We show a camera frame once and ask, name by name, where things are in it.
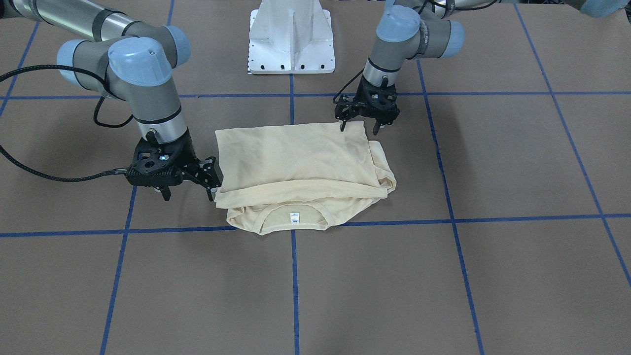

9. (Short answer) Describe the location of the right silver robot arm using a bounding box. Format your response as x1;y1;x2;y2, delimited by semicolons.
1;0;221;201

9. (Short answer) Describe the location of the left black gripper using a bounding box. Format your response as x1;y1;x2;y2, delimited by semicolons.
334;75;400;136

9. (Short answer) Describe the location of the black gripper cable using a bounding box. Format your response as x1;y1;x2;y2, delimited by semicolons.
0;65;136;182

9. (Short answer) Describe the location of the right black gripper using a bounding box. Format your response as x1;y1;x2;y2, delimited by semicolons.
125;130;222;202

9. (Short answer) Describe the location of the brown paper table cover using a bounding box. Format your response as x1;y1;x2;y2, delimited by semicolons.
0;1;630;355

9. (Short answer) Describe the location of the cream long sleeve shirt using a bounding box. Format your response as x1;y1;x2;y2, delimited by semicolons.
215;122;397;235

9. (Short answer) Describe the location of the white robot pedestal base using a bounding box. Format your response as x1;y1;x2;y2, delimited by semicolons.
248;0;336;75

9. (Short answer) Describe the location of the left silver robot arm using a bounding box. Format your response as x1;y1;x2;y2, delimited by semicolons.
333;0;495;135

